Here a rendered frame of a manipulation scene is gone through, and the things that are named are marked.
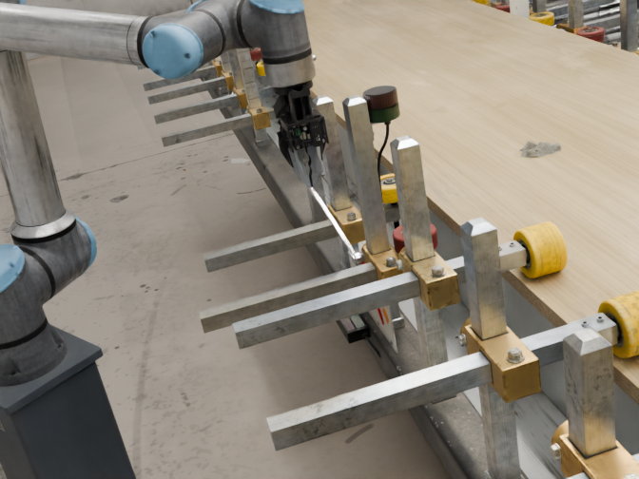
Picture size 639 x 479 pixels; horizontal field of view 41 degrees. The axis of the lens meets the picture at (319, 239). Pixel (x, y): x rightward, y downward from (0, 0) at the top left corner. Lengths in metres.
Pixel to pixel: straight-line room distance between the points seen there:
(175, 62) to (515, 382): 0.76
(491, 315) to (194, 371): 2.00
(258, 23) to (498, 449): 0.81
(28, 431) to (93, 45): 0.91
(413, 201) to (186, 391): 1.76
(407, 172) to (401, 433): 1.37
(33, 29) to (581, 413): 1.16
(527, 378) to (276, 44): 0.75
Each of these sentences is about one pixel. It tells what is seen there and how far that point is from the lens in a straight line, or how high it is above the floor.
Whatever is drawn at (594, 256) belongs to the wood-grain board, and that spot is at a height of 0.90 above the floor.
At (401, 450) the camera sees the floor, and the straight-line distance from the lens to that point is 2.49.
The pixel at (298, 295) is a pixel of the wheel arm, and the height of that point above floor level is 0.85.
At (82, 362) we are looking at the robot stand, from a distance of 2.06.
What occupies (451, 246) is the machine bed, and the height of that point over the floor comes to 0.74.
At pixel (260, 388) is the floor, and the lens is 2.85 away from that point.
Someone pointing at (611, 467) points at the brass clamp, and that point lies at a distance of 0.95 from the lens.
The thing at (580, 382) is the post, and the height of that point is 1.06.
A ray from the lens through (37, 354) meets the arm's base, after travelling 2.05.
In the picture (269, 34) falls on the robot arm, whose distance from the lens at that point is 1.53.
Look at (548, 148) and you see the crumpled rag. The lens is 1.87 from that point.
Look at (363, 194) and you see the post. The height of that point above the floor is 0.99.
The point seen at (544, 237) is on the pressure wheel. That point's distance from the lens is 1.37.
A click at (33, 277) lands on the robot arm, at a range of 2.03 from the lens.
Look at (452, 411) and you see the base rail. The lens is 1.46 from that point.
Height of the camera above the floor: 1.60
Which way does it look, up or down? 26 degrees down
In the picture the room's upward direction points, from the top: 11 degrees counter-clockwise
